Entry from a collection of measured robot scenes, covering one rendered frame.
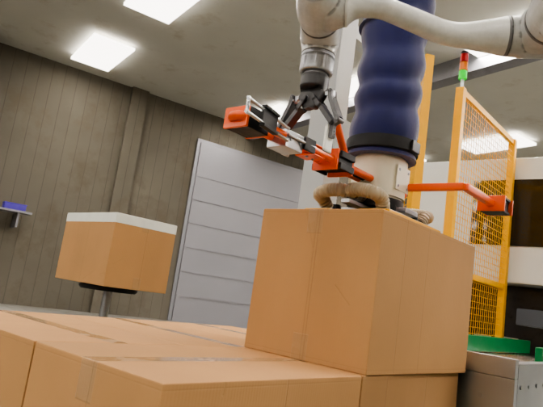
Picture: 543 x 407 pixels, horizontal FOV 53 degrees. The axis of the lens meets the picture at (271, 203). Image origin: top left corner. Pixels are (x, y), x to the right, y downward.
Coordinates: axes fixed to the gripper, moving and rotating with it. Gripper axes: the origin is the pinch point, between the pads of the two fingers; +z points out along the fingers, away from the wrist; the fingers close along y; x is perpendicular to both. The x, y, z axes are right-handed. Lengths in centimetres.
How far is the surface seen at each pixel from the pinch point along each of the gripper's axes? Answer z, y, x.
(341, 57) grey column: -107, 98, -142
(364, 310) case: 38.3, -16.3, -10.6
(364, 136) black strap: -12.6, 1.4, -28.4
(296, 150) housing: 2.1, -1.9, 5.9
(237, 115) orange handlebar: -0.1, -0.5, 25.8
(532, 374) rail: 51, -32, -93
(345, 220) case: 16.5, -7.6, -10.7
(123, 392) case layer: 57, -11, 50
